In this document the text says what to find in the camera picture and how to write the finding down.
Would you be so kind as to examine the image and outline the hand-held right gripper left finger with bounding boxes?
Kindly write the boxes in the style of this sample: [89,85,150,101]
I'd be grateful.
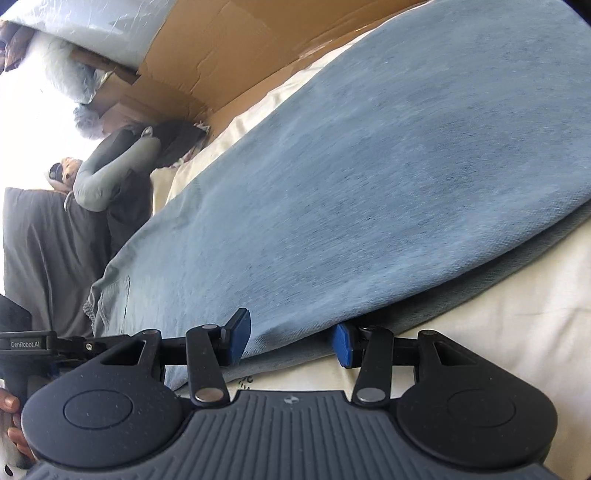
[99,307,252,409]

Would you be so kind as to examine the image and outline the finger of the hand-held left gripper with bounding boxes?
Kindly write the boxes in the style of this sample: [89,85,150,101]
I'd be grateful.
[55,333,136,366]

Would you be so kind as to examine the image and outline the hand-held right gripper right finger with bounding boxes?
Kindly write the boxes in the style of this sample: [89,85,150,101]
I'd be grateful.
[332,322,482,408]

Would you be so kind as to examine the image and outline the blue denim pants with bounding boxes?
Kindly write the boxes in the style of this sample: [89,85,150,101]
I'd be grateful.
[83,0,591,388]

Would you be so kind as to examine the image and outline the black clothes pile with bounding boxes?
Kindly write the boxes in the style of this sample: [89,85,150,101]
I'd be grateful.
[106,120,208,259]

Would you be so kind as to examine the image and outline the person's left hand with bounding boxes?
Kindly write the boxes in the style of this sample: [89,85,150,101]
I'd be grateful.
[0,387,36,463]

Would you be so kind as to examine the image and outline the dark grey pillow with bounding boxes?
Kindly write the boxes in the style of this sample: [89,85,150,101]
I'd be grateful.
[2,187,112,337]

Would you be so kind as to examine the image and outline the bear print bed sheet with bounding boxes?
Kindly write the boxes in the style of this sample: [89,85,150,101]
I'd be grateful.
[150,32,591,480]

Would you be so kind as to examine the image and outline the brown plush dog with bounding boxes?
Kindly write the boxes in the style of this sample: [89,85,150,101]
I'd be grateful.
[48,157,84,192]

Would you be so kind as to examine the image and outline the grey neck pillow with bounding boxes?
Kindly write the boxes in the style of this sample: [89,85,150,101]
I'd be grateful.
[73,127,161,213]

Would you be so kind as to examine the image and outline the cardboard sheet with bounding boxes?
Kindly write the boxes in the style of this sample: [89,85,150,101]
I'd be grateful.
[69,0,435,139]

